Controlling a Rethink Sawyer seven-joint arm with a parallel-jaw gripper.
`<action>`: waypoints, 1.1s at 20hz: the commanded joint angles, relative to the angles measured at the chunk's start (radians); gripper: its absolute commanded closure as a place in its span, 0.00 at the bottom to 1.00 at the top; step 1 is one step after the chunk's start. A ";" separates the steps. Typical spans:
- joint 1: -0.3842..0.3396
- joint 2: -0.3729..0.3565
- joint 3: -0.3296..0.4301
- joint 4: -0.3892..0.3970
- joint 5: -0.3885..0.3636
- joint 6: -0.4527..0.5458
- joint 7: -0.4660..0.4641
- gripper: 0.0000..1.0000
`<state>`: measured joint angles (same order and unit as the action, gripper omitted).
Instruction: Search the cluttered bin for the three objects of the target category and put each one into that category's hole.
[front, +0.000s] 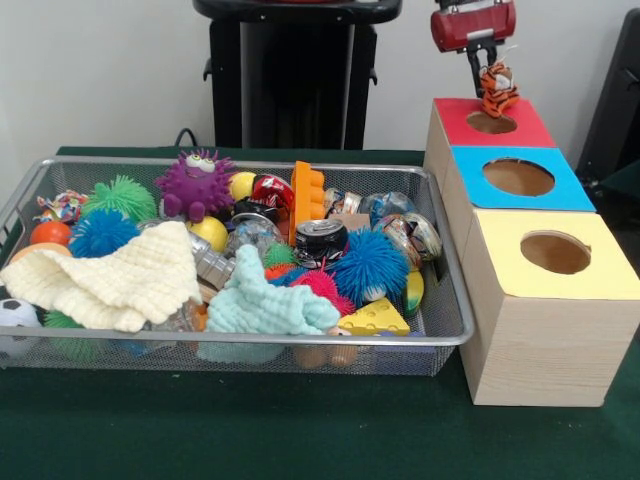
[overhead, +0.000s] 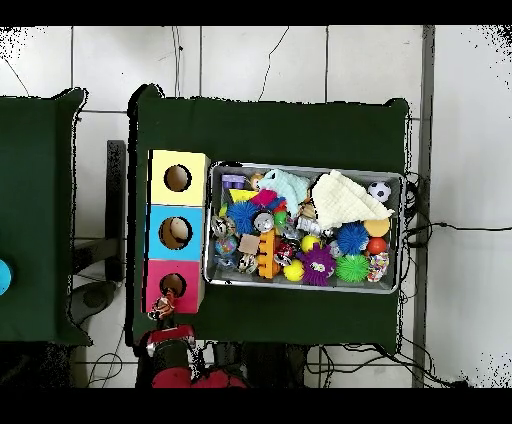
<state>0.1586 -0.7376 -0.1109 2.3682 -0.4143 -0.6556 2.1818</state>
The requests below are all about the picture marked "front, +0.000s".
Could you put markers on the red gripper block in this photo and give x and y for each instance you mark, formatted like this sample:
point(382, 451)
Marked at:
point(475, 22)

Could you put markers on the orange striped tiger plush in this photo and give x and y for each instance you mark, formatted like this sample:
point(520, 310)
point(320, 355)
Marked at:
point(497, 92)

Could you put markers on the shallow metal mesh bin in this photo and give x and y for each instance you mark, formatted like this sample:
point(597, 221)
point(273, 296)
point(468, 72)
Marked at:
point(440, 320)

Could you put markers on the green cloth side table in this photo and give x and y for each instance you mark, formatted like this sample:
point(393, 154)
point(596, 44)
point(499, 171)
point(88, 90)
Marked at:
point(620, 180)

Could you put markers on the orange building block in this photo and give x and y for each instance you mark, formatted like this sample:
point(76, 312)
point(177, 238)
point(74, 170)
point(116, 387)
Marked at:
point(305, 200)

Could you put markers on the blue spiky rubber ball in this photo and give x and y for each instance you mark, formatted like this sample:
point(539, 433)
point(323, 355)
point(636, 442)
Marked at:
point(102, 232)
point(372, 262)

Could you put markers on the yellow cheese wedge toy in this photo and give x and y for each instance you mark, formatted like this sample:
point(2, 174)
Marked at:
point(375, 320)

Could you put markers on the purple spiky monster toy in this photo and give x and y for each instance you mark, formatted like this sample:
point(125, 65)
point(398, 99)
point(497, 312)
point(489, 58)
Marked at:
point(195, 187)

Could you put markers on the mint knitted cloth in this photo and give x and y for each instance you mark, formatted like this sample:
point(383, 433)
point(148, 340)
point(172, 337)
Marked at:
point(260, 305)

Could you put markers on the green spiky rubber ball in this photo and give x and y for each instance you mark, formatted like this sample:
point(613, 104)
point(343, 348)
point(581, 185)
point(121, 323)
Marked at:
point(120, 197)

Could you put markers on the dark green table cloth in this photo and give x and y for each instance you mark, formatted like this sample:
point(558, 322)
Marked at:
point(300, 430)

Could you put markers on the cream knitted cloth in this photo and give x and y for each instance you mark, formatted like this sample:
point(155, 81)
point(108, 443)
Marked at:
point(110, 280)

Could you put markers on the orange rubber ball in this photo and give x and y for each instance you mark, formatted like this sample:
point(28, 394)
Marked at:
point(50, 233)

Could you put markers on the small soccer ball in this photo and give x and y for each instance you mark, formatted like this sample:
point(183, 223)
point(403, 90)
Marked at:
point(17, 320)

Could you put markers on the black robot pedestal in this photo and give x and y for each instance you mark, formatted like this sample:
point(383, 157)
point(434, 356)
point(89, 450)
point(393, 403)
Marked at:
point(300, 75)

